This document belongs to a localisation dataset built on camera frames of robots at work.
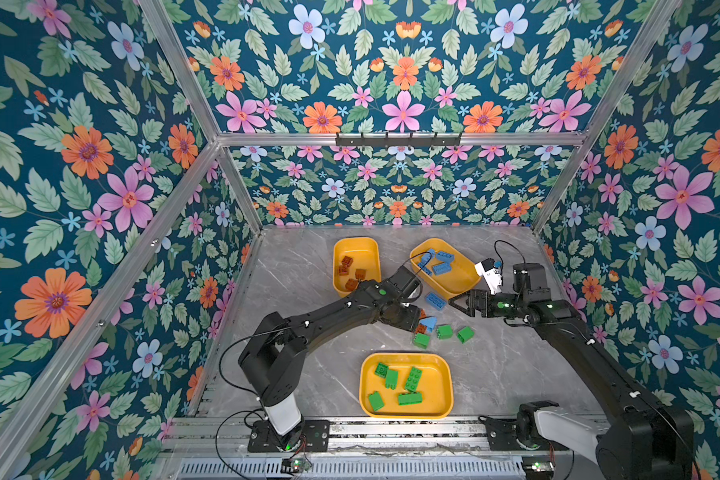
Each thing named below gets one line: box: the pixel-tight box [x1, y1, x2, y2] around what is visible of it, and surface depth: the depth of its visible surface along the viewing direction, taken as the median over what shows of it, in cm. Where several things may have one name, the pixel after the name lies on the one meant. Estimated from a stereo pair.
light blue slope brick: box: [420, 317, 437, 333], surface depth 93 cm
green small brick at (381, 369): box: [374, 362, 388, 378], surface depth 85 cm
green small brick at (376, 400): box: [368, 391, 384, 412], surface depth 81 cm
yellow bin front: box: [359, 352, 454, 420], surface depth 82 cm
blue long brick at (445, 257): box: [436, 251, 455, 264], surface depth 110 cm
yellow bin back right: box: [410, 238, 481, 300], surface depth 109 cm
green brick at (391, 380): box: [385, 369, 399, 390], surface depth 83 cm
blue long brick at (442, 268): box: [433, 260, 452, 276], surface depth 108 cm
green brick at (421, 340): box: [413, 333, 431, 349], surface depth 90 cm
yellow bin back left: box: [332, 237, 382, 297], surface depth 109 cm
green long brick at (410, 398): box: [398, 392, 423, 405], surface depth 80 cm
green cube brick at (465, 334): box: [457, 326, 475, 344], surface depth 92 cm
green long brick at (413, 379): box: [405, 366, 423, 393], surface depth 82 cm
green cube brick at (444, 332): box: [436, 325, 453, 340], surface depth 92 cm
